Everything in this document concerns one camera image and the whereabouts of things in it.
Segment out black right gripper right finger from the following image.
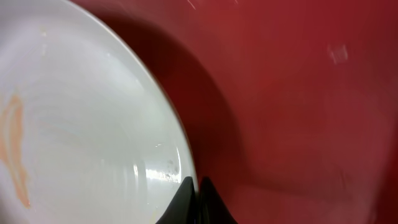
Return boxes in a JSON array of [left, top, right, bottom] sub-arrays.
[[198, 177, 238, 224]]

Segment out red plastic serving tray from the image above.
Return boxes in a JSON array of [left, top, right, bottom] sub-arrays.
[[80, 0, 397, 223]]

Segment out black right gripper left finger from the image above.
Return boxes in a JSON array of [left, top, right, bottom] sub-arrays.
[[156, 177, 196, 224]]

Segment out white plate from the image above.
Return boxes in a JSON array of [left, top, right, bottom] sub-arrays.
[[1, 0, 197, 223]]

